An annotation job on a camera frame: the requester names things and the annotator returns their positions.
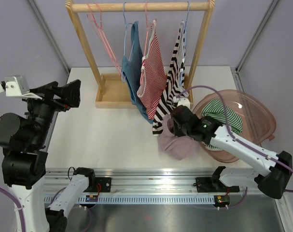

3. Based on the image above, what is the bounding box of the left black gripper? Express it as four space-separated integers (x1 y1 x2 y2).
21 78 81 147

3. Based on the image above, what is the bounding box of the mauve tank top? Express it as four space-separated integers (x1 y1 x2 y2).
157 115 198 160

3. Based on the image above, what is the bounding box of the green striped tank top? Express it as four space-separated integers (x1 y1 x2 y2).
201 99 243 135

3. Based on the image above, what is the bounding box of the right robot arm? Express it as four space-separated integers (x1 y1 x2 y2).
171 105 293 199

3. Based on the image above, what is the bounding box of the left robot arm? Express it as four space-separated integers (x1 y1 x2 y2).
0 76 96 232

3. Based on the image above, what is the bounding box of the black white striped tank top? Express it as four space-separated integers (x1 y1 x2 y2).
152 21 186 137

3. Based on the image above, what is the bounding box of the red striped tank top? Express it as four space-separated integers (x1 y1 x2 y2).
137 19 167 120

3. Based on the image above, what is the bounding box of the blue tank top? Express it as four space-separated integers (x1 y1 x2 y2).
121 21 153 124

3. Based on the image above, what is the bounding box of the wooden clothes rack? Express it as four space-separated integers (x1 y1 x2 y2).
65 0 215 109

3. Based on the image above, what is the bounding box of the pink translucent plastic basin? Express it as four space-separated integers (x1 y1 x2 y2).
193 89 276 163

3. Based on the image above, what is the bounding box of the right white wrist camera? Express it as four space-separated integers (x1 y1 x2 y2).
173 97 191 109

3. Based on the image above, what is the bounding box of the aluminium mounting rail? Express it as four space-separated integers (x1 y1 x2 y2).
43 168 267 195

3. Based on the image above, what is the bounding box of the blue wire hanger right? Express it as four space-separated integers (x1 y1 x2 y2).
178 1 190 87

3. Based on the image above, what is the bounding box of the blue wire hanger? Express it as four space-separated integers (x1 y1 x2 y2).
178 1 190 87
121 2 136 83

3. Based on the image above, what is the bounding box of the slotted cable duct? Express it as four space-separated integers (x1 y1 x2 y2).
43 194 230 205

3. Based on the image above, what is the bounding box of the blue wire hanger left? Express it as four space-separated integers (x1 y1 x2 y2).
121 2 136 83

